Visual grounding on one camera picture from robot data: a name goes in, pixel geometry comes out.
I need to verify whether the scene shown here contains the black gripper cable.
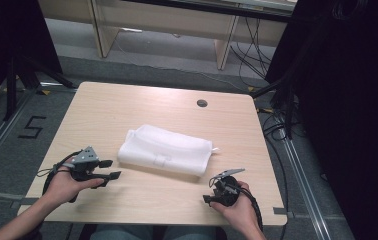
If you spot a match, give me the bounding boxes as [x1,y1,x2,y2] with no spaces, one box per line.
[239,186,265,233]
[36,150,82,197]

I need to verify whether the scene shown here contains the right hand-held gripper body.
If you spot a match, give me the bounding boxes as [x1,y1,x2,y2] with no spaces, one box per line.
[208,168,246,207]

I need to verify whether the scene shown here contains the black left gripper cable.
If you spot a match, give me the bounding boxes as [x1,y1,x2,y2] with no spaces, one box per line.
[36,150,82,197]

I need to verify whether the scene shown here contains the person's left hand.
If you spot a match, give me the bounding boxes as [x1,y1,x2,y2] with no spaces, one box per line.
[42,156,106,205]

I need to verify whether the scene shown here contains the black curtain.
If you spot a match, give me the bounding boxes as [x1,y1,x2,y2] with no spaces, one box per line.
[0,0,64,116]
[265,0,378,240]

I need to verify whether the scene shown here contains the white mesh zipper bag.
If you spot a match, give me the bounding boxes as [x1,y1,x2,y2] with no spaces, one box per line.
[117,124,221,178]

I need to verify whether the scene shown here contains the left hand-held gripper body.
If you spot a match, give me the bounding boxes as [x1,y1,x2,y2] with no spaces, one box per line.
[62,145,102,183]

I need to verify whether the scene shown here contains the black floor cables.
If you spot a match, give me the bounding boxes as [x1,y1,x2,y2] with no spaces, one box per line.
[257,106,291,231]

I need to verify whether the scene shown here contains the person's right hand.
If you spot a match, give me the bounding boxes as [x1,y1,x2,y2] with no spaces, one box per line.
[210,180,262,235]

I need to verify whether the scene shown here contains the black cables under desk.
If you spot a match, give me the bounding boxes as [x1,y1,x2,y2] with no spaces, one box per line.
[229,16,275,88]

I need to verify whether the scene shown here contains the metal floor rail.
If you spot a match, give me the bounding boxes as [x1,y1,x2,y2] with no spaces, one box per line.
[276,125,334,240]
[0,89,39,182]

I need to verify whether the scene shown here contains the light wooden background desk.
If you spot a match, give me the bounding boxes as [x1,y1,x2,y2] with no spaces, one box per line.
[38,0,299,71]

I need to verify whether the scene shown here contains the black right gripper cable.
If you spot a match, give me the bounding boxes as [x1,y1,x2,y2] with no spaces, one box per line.
[239,186,265,233]

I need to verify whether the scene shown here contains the black metal stand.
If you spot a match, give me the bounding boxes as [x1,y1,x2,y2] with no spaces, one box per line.
[250,74,299,140]
[2,54,78,122]

